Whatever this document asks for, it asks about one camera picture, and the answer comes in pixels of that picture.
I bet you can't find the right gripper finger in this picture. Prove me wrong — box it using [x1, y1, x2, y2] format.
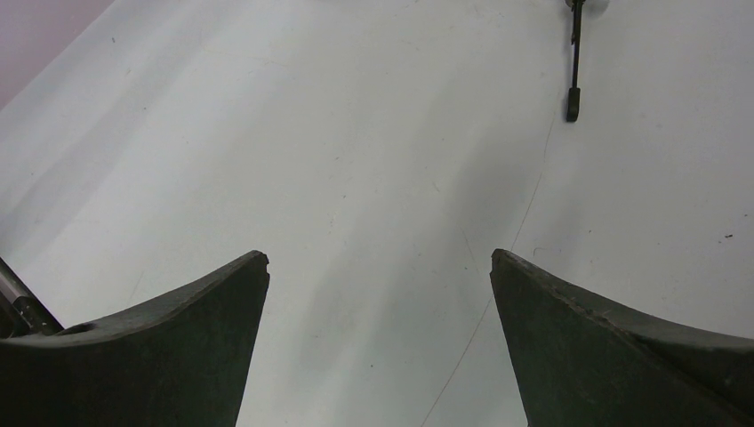
[491, 249, 753, 426]

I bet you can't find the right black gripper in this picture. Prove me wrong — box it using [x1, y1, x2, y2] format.
[1, 251, 270, 426]

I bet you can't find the tripod shock mount stand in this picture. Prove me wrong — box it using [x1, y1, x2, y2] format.
[565, 0, 585, 123]

